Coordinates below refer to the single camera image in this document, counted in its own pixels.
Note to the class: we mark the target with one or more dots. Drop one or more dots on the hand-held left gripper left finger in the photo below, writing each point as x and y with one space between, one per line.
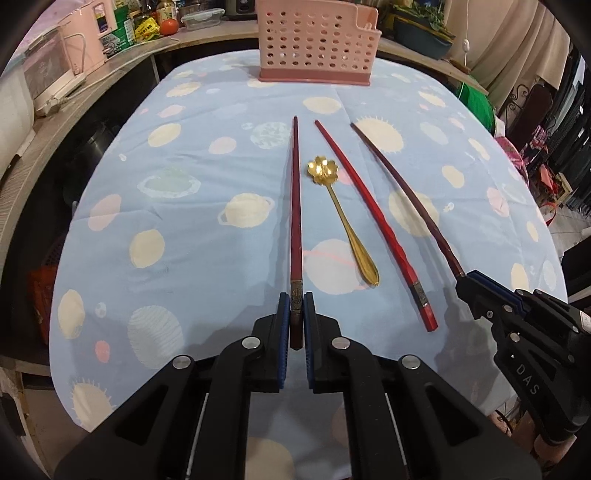
282 341

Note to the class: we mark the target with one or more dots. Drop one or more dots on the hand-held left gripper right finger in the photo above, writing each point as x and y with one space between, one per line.
308 341

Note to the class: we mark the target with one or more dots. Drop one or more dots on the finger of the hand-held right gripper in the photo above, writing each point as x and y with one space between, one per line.
494 288
480 300

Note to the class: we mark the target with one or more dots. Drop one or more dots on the dark maroon chopstick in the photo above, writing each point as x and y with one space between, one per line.
406 194
294 207

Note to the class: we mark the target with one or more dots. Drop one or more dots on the pink perforated utensil basket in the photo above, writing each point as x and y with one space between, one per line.
314 46

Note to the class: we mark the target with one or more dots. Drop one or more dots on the red plastic stool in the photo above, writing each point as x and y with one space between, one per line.
547 214

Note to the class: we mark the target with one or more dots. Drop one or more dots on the gold flower spoon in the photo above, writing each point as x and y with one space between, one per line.
360 249

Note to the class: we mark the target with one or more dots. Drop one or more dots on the small wooden stool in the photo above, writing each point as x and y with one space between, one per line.
564 184

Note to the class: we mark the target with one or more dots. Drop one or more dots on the pink floral garment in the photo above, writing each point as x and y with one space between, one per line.
515 154

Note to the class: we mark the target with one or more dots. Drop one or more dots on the red chopstick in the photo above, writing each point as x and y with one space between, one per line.
364 184

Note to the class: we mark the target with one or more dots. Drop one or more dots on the hanging clothes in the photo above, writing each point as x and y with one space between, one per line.
575 138

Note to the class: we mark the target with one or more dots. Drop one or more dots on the green bag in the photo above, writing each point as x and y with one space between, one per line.
475 101

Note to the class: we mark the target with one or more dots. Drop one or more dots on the blue planet print tablecloth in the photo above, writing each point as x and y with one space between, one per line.
207 161

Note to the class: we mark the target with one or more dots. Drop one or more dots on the beige curtain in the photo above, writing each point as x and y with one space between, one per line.
508 55

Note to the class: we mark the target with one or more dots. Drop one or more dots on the dark blue plastic basin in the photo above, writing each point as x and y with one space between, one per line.
422 41

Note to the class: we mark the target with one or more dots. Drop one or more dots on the clear food container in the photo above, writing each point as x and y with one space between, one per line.
201 19

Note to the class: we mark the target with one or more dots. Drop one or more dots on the red tomato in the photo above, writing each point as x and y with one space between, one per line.
168 26

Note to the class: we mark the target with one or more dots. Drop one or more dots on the silver rice cooker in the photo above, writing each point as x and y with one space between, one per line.
238 7

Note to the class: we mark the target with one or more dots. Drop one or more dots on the yellow packet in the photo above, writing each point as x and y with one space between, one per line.
147 28

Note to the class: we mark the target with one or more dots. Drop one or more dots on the green carton box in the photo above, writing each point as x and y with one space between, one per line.
117 30

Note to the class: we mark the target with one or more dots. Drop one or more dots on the white kitchen appliance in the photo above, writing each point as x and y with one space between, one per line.
51 69

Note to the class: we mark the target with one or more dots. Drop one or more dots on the pink kitchen appliance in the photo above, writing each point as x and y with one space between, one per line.
97 27

